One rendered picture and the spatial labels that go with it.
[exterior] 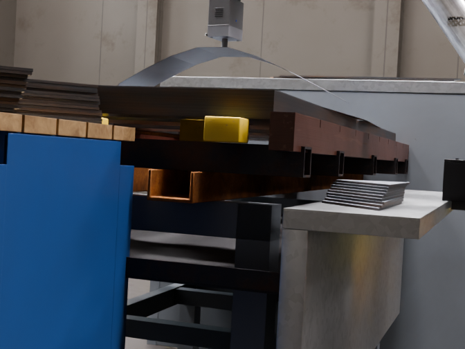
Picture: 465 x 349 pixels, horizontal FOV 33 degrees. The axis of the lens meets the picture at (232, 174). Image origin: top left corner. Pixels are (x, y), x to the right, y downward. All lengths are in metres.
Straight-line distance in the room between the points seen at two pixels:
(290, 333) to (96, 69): 9.95
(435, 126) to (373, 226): 1.68
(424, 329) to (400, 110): 0.77
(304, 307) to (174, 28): 9.38
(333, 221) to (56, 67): 10.38
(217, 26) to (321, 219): 1.03
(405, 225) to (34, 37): 10.77
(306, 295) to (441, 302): 1.68
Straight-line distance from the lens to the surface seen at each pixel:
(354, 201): 1.32
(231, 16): 2.10
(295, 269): 1.17
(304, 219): 1.16
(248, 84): 2.94
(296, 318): 1.18
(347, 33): 9.52
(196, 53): 2.11
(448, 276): 2.82
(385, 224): 1.14
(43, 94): 1.19
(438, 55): 9.23
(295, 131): 1.22
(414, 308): 2.84
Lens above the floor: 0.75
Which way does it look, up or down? 1 degrees down
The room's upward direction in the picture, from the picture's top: 3 degrees clockwise
